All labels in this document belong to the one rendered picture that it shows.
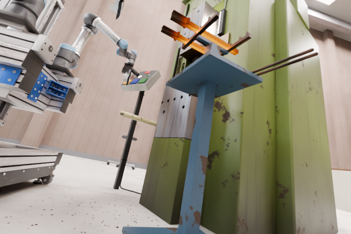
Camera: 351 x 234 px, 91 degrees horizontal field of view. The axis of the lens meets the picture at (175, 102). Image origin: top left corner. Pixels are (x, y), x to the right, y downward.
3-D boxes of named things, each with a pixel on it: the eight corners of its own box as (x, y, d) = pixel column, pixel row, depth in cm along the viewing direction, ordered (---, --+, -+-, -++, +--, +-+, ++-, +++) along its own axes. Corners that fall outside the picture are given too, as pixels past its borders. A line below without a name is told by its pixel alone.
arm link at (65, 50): (51, 53, 130) (58, 38, 134) (57, 61, 142) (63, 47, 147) (69, 58, 133) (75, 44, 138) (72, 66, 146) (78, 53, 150)
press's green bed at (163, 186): (170, 225, 91) (184, 138, 107) (138, 203, 121) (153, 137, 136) (232, 221, 122) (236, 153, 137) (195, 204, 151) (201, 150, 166)
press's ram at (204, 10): (207, 30, 140) (212, -6, 153) (177, 48, 170) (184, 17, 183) (236, 55, 162) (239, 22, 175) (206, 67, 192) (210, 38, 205)
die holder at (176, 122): (184, 137, 107) (194, 74, 121) (153, 137, 136) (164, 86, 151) (236, 153, 137) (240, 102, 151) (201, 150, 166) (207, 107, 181)
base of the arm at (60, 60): (42, 62, 126) (47, 51, 129) (51, 72, 140) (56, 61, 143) (63, 68, 128) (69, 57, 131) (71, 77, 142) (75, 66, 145)
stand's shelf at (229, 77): (209, 54, 64) (210, 49, 65) (165, 85, 99) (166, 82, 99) (262, 82, 76) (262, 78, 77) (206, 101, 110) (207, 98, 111)
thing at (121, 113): (119, 115, 141) (121, 109, 143) (117, 115, 145) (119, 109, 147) (163, 128, 165) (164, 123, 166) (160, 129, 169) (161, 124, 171)
